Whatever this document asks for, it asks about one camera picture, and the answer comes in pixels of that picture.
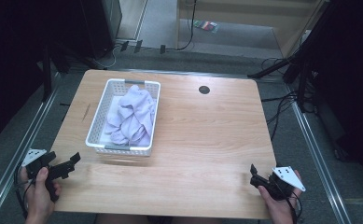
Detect black hanging cable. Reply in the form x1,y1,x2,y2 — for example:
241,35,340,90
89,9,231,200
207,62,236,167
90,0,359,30
175,0,200,51

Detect person's left hand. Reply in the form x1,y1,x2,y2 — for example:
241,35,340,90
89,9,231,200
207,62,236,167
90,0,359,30
19,166,63,221

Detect black computer tower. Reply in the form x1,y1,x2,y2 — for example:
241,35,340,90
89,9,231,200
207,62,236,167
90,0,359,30
79,0,123,61

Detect light wooden platform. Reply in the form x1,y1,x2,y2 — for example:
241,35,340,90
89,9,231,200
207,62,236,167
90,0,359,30
175,0,330,60

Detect black floor cables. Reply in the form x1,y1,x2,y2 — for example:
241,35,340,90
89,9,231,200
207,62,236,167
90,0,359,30
260,56,299,142

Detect person's right hand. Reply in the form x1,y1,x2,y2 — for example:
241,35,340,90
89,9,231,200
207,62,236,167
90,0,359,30
258,169,303,224

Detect crumpled lavender cloth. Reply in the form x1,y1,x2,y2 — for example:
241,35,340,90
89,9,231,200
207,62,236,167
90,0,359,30
103,84,158,147

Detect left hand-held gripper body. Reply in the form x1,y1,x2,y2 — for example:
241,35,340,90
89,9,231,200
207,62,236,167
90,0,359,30
21,147,69,203

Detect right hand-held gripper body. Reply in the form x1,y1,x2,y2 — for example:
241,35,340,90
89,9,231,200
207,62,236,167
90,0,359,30
266,165,307,201

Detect white floor cable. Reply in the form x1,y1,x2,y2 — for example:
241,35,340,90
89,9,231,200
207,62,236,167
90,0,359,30
92,43,122,70

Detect dark curtain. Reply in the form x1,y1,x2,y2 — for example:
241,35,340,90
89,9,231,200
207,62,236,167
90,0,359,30
306,0,363,188
0,0,87,148

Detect white perforated plastic basket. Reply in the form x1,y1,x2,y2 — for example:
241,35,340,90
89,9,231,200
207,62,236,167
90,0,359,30
85,77,161,157

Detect left hand-held gripper cable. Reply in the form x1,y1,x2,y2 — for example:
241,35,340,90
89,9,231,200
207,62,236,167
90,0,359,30
13,166,36,219

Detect aluminium frame rail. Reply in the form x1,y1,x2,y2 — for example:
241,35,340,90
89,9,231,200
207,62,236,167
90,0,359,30
289,101,354,224
0,89,60,220

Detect colourful flat packet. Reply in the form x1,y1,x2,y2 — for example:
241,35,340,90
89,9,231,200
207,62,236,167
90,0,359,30
193,20,219,34

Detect black tripod stand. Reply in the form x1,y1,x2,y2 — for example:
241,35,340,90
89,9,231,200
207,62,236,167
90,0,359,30
246,0,339,114

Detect right hand-held gripper cable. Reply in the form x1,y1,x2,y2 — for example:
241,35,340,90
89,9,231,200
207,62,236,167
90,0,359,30
278,183,303,224

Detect black upright stand post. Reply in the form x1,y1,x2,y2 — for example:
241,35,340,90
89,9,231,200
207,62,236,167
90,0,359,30
41,43,53,103

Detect hand-held gripper cable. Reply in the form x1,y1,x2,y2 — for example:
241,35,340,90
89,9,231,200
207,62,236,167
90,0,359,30
13,166,36,219
278,183,303,224

